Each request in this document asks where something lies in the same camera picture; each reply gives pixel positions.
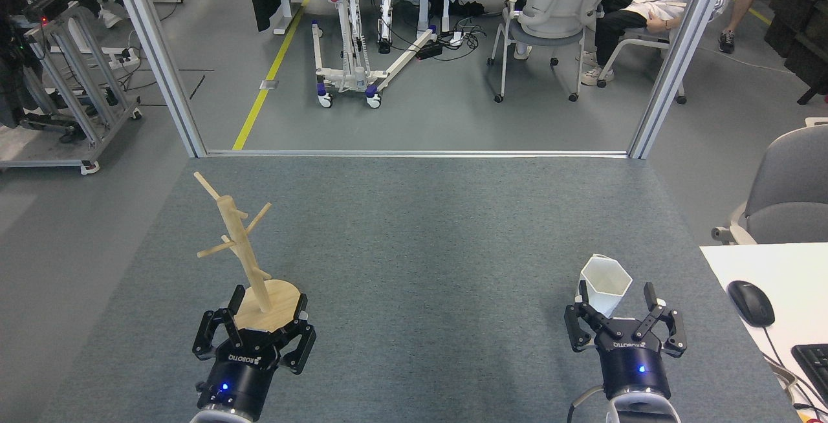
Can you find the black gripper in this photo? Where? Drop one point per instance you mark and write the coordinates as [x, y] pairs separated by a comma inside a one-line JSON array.
[[634, 365], [242, 378]]

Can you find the white faceted cup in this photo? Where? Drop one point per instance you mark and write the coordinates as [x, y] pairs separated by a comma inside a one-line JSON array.
[[605, 284]]

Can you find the wooden cup rack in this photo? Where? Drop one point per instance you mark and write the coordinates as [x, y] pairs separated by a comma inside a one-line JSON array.
[[268, 310]]

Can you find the black computer mouse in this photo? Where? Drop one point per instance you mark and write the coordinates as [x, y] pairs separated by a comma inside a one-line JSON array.
[[750, 303]]

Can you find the white desk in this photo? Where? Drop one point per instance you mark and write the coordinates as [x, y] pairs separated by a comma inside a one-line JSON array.
[[789, 268]]

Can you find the black keyboard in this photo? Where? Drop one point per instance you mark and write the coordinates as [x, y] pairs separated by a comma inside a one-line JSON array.
[[815, 368]]

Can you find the grey padded chair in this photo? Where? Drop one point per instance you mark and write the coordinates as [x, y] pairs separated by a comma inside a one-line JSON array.
[[792, 184]]

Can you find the grey mesh office chair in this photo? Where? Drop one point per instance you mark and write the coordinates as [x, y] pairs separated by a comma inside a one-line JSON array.
[[556, 15]]

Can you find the person leaning on chair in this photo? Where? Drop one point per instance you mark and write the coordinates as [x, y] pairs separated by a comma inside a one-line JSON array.
[[653, 2]]

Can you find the white power strip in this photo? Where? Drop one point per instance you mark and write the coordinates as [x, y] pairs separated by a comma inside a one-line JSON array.
[[455, 39]]

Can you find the black power strip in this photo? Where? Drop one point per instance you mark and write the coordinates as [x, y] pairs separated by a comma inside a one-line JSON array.
[[429, 51]]

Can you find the black stacked crates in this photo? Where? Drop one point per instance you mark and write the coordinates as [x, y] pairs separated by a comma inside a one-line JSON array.
[[799, 22]]

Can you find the silver table edge rail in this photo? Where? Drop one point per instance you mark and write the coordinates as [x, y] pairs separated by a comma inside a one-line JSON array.
[[414, 153]]

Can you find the silver aluminium post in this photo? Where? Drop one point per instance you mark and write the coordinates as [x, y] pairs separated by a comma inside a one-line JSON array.
[[679, 61], [155, 54]]

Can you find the white frame chair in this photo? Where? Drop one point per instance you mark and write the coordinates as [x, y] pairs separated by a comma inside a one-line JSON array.
[[640, 35]]

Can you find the metal frame cart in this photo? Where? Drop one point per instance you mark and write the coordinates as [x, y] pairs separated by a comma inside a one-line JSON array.
[[71, 86]]

